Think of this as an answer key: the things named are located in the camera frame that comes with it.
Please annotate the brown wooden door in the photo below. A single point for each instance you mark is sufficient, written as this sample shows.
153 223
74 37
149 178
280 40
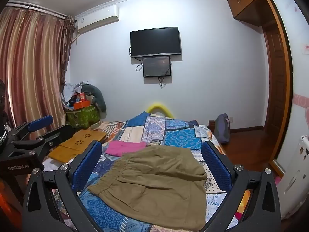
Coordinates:
276 82

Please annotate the red small box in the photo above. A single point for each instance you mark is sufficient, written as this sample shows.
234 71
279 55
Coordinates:
82 97

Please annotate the small pink item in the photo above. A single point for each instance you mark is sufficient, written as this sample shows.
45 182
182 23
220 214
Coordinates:
278 181

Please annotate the mustard yellow folded cloth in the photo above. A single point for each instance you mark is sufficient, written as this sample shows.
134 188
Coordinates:
72 146

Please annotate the patchwork printed blanket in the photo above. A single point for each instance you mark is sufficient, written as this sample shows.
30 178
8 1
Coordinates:
178 137

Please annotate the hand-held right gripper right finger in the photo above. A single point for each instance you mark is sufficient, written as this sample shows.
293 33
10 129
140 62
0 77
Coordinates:
217 168

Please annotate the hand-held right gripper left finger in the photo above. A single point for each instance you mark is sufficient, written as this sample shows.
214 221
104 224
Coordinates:
89 164

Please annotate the small black wall monitor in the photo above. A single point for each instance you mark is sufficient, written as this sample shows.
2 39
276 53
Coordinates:
157 67

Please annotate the grey purple bag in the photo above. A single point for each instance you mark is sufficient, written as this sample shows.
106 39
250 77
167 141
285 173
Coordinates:
222 129

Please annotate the wooden overhead cabinet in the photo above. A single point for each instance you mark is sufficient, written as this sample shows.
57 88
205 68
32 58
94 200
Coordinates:
246 2

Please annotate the olive green pants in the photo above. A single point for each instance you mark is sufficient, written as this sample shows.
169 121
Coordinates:
157 186

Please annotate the pink folded cloth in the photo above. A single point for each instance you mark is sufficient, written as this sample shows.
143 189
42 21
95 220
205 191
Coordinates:
123 147

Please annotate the striped pink brown curtain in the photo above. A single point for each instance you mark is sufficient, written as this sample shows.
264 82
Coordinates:
31 65

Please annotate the large black wall television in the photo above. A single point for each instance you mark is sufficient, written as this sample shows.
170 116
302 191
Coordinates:
155 42

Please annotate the white air conditioner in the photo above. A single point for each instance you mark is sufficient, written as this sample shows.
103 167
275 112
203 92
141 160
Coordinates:
97 18

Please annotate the white sliding wardrobe door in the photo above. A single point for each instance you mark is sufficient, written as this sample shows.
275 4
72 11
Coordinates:
298 77

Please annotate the brown wooden bedpost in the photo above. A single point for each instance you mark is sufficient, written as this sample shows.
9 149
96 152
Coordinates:
211 124

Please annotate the white appliance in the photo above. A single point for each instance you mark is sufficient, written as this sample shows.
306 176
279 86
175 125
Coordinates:
295 174

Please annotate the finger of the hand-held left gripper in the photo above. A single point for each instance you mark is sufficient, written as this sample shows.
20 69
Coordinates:
39 123
61 134

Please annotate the orange box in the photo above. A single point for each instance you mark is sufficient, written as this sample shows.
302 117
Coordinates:
81 104

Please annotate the grey clothes pile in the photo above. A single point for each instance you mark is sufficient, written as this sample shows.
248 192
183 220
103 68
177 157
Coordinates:
100 99

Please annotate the green storage box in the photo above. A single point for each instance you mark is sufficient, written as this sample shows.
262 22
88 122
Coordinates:
83 117

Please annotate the pile of pale clothes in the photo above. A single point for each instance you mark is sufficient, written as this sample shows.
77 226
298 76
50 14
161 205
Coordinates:
71 90

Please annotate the yellow foam tube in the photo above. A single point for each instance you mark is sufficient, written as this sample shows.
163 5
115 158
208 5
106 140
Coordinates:
159 108

